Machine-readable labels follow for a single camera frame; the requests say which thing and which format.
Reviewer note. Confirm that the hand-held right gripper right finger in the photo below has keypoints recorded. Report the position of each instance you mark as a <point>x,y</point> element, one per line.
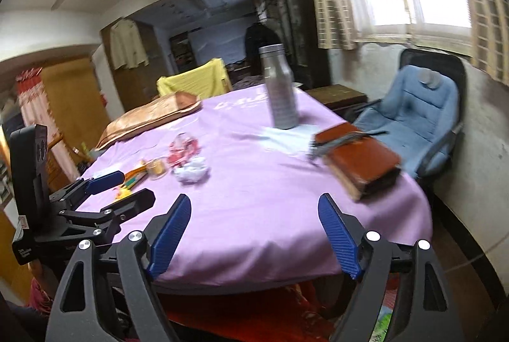
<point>338,234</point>

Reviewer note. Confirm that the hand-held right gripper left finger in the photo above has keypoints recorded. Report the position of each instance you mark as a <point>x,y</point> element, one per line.
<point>169,234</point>

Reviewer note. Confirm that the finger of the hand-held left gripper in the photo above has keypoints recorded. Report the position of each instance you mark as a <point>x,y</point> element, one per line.
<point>135,200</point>
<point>105,179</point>

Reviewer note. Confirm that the small cardboard medicine box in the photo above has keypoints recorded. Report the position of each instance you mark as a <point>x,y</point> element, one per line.
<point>137,177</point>

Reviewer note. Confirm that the small amber plastic cup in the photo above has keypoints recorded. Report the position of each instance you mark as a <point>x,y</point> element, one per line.
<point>156,169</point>

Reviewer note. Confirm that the white foam net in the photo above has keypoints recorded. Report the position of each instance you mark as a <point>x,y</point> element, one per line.
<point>191,171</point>

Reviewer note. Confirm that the red clear plastic wrapper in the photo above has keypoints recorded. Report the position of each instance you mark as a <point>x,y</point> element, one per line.
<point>183,149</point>

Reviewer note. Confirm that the person's left forearm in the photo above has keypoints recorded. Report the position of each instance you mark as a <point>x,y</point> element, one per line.
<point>41,286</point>

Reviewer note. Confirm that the brown gilt-edged book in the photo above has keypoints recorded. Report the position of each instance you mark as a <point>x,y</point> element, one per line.
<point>370,184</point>

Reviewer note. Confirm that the brown floral pillow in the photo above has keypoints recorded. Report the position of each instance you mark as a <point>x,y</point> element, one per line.
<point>147,115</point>

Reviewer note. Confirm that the brown leather notebook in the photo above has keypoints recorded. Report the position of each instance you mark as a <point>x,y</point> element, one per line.
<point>358,155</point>

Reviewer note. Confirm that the orange wooden door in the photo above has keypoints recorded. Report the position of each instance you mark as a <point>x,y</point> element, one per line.
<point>67,95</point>

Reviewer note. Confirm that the purple printed tablecloth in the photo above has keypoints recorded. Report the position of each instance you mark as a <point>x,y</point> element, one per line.
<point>258,186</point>

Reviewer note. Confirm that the dark wooden wardrobe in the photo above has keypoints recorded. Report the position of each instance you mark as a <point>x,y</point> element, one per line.
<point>155,59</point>

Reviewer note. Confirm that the yellow cloth covered chair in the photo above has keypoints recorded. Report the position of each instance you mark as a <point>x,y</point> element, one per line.
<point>191,81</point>

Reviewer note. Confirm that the dark wooden side table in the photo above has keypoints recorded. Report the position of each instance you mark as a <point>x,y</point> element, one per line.
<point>334,97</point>

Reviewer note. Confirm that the beige hanging jacket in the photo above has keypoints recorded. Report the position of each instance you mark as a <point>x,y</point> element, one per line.
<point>127,43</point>

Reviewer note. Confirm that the blue seat cushion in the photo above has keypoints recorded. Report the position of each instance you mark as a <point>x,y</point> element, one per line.
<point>409,115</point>

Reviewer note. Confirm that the stainless steel bottle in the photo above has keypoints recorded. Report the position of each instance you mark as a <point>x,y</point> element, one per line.
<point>282,95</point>

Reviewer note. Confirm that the black hanging coat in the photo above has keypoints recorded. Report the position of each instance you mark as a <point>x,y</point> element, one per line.
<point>258,43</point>

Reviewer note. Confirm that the blue cushioned chair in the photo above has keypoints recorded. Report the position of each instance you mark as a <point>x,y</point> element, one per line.
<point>457,67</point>

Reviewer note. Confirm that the dark wooden display cabinet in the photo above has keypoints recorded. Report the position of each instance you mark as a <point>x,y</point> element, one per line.
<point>306,27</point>

